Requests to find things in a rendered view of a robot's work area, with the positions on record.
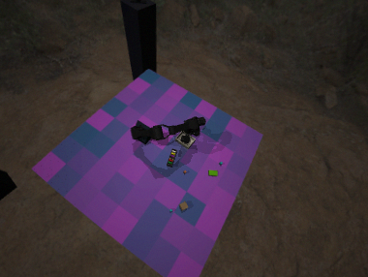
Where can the beige square tray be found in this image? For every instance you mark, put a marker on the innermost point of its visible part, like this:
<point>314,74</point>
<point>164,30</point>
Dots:
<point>186,145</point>

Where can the green flat block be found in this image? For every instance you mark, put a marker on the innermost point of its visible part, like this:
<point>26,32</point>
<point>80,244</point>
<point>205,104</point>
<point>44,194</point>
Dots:
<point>213,172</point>

